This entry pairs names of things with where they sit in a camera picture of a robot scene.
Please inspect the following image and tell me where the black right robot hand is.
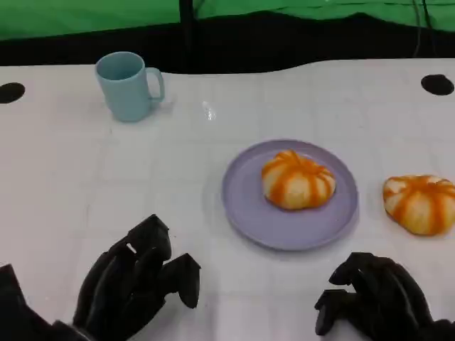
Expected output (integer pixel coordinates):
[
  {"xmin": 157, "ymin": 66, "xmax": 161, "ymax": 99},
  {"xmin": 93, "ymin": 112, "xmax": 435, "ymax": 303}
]
[{"xmin": 314, "ymin": 251, "xmax": 436, "ymax": 341}]

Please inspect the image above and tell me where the green cloth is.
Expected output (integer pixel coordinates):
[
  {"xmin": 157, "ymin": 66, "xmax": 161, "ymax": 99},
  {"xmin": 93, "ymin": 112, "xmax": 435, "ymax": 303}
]
[{"xmin": 0, "ymin": 0, "xmax": 455, "ymax": 43}]

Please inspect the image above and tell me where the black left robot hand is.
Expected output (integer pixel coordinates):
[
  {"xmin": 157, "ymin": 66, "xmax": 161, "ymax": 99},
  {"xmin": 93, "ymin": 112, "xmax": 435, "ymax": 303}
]
[{"xmin": 72, "ymin": 213, "xmax": 202, "ymax": 341}]

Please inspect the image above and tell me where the black upright pole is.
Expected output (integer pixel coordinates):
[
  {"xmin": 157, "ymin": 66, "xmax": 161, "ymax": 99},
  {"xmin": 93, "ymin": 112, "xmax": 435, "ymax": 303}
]
[{"xmin": 178, "ymin": 0, "xmax": 196, "ymax": 72}]

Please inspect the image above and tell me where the pale green mug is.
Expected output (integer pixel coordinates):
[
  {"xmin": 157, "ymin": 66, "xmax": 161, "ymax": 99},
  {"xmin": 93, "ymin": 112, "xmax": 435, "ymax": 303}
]
[{"xmin": 95, "ymin": 51, "xmax": 166, "ymax": 124}]

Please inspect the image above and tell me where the black table grommet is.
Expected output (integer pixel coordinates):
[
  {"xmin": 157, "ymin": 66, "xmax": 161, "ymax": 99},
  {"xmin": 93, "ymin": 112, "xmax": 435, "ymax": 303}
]
[
  {"xmin": 421, "ymin": 73, "xmax": 455, "ymax": 97},
  {"xmin": 0, "ymin": 82, "xmax": 26, "ymax": 104}
]

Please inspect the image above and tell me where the orange white toy bread roll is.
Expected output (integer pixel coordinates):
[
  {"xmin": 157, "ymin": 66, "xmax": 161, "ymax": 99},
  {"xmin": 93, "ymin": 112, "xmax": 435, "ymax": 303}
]
[
  {"xmin": 382, "ymin": 173, "xmax": 455, "ymax": 237},
  {"xmin": 261, "ymin": 149, "xmax": 337, "ymax": 211}
]

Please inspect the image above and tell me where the black cloth backdrop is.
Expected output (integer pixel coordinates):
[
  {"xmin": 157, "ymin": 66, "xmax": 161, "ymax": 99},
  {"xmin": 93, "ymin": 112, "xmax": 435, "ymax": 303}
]
[{"xmin": 0, "ymin": 11, "xmax": 455, "ymax": 75}]

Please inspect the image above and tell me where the lilac plate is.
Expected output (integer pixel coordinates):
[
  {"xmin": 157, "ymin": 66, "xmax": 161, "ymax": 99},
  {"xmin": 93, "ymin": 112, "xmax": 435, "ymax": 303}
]
[{"xmin": 221, "ymin": 139, "xmax": 360, "ymax": 252}]

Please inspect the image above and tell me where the thin black cable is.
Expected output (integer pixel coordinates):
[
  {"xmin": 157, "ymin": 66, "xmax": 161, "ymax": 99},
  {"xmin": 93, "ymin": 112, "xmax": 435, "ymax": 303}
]
[
  {"xmin": 411, "ymin": 0, "xmax": 423, "ymax": 58},
  {"xmin": 422, "ymin": 0, "xmax": 439, "ymax": 58}
]

